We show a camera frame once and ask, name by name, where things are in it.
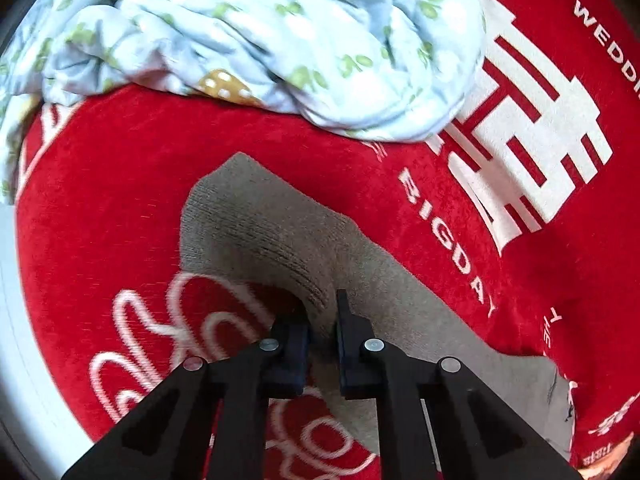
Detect grey knit sweater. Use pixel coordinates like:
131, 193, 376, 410
179, 152, 577, 467

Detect red printed blanket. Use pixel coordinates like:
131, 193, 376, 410
14, 0, 640, 480

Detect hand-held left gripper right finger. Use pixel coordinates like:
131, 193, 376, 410
336, 289, 585, 480

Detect light blue floral quilt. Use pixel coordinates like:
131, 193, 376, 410
0, 0, 487, 206

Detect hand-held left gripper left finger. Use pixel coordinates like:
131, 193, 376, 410
62, 304, 312, 480

